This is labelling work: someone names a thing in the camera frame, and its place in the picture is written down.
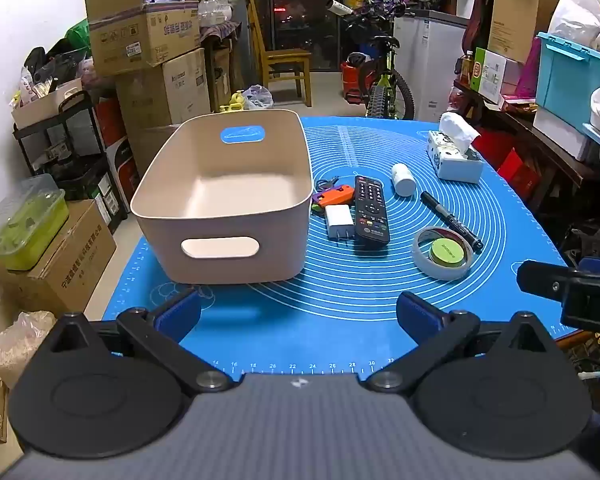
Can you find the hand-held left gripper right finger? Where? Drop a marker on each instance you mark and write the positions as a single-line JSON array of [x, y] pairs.
[[420, 316]]

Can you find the black marker pen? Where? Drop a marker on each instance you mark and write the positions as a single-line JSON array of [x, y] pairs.
[[450, 220]]

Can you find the clear bag of grain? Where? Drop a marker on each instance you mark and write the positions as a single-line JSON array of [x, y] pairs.
[[20, 345]]

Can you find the clear tape roll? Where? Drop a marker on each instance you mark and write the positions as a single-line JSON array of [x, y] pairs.
[[422, 259]]

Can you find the orange utility knife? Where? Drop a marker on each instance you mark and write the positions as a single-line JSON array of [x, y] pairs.
[[336, 195]]

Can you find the red bucket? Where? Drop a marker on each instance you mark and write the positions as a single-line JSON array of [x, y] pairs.
[[351, 80]]

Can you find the white tissue box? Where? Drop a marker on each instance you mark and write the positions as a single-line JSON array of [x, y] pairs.
[[455, 160]]

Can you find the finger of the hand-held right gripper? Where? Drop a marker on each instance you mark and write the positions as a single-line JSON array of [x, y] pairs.
[[540, 278]]

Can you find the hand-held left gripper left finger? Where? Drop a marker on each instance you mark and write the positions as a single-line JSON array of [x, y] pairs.
[[180, 314]]

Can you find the open taped cardboard box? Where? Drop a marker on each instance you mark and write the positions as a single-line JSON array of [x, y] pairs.
[[140, 30]]

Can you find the white charger plug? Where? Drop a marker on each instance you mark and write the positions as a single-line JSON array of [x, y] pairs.
[[339, 220]]

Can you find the green bicycle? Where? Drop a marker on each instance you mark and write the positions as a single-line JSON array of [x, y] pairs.
[[382, 95]]

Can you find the red gift boxes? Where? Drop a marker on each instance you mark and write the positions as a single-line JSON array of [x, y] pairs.
[[515, 170]]

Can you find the green container with clear lid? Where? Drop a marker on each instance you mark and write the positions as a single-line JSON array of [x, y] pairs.
[[27, 230]]

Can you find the red and white appliance box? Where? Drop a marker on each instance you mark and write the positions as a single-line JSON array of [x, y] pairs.
[[117, 160]]

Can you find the light blue storage tub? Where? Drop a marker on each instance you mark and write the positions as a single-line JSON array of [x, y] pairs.
[[565, 75]]

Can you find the green round tin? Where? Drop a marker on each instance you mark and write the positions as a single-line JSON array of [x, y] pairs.
[[448, 252]]

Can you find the black remote control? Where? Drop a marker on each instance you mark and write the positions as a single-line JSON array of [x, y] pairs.
[[371, 210]]

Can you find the blue silicone mat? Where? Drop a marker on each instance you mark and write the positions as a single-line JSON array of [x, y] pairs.
[[340, 300]]

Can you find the white chest freezer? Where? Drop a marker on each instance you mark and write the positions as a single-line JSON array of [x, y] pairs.
[[437, 60]]

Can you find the green and white carton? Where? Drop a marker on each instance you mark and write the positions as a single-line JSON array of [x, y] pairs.
[[492, 72]]

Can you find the beige plastic storage bin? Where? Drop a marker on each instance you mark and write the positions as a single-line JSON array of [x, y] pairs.
[[220, 195]]

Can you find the wooden chair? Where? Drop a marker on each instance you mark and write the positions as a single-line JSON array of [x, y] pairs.
[[280, 60]]

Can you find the black metal cart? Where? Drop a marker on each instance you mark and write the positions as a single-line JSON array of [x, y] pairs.
[[85, 160]]

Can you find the white pill bottle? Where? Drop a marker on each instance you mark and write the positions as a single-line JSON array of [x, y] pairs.
[[403, 180]]

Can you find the printed brown cardboard box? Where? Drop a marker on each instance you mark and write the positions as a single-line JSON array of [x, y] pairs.
[[75, 260]]

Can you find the tall flat cardboard box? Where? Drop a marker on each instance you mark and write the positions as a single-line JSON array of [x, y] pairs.
[[517, 10]]

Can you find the crumpled plastic bag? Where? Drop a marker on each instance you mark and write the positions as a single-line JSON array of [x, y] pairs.
[[258, 97]]

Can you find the yellow detergent bottle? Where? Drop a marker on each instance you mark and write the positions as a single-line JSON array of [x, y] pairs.
[[231, 102]]

